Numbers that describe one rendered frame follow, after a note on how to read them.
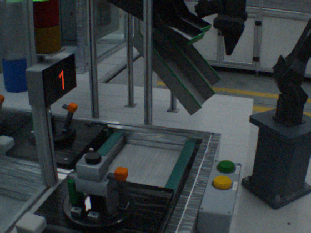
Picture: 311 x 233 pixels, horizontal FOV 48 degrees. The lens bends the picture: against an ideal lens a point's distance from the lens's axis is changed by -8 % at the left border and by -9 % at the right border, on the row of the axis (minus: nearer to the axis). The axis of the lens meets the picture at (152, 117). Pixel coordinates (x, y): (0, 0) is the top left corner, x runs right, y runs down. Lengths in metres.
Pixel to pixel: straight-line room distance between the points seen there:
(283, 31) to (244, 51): 0.58
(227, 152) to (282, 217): 0.34
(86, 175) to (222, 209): 0.28
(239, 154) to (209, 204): 0.42
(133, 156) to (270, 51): 3.98
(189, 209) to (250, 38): 4.18
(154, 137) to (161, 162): 0.09
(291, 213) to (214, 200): 0.25
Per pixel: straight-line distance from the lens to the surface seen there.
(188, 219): 0.73
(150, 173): 0.95
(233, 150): 1.19
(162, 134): 1.05
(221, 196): 0.80
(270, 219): 0.92
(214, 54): 4.93
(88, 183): 0.68
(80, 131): 1.05
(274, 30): 4.82
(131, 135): 1.08
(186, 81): 1.18
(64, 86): 0.74
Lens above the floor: 1.42
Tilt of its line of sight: 24 degrees down
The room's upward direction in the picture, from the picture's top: straight up
